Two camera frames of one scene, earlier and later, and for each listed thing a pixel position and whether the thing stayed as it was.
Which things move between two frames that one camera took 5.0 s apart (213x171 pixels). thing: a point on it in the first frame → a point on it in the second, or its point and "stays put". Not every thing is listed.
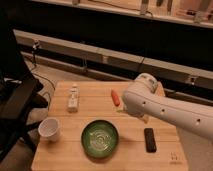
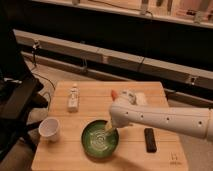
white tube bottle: (73, 98) stays put
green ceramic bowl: (99, 138) stays put
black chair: (20, 97) stays put
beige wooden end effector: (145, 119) → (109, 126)
